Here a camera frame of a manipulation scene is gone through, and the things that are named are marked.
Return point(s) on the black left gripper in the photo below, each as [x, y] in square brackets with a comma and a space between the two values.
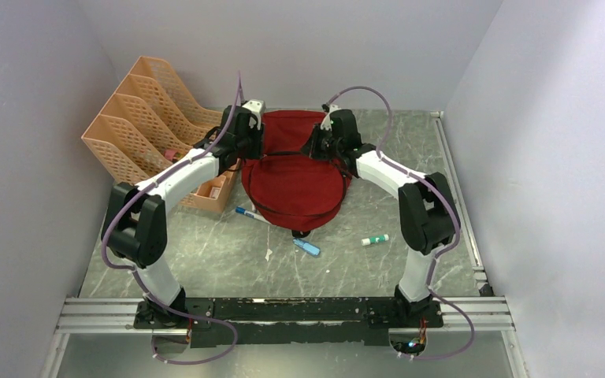
[255, 153]

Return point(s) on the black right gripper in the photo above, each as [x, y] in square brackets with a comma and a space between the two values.
[310, 146]

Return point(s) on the red student backpack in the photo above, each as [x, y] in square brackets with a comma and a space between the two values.
[287, 188]

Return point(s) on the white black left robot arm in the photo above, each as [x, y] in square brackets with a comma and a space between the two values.
[135, 232]

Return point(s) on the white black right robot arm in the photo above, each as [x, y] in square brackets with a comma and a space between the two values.
[427, 216]

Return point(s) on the blue white marker pen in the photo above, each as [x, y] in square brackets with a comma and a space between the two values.
[250, 214]

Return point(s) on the pink bottle in organizer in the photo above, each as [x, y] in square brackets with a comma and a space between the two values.
[172, 155]

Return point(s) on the orange plastic desk organizer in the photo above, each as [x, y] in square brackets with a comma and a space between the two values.
[150, 112]

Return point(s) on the white green glue stick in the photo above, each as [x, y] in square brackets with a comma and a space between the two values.
[375, 239]

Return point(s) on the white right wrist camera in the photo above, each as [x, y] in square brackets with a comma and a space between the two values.
[328, 109]

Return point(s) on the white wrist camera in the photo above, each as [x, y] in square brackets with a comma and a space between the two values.
[328, 109]
[256, 109]

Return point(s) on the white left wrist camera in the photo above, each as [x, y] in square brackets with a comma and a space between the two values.
[256, 109]

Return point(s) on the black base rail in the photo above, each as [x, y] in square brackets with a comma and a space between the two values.
[258, 321]

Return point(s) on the aluminium frame rail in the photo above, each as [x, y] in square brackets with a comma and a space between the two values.
[126, 315]

